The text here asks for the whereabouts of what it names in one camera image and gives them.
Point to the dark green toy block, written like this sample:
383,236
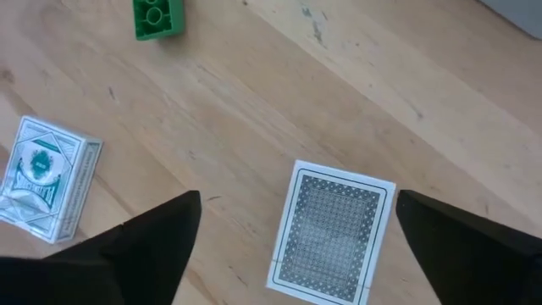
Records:
158,19

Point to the grey plastic bin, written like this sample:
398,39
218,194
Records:
521,12

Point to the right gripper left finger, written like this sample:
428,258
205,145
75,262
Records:
106,275

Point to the white card green emblem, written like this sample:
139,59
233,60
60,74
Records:
42,178

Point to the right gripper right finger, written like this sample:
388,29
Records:
478,267

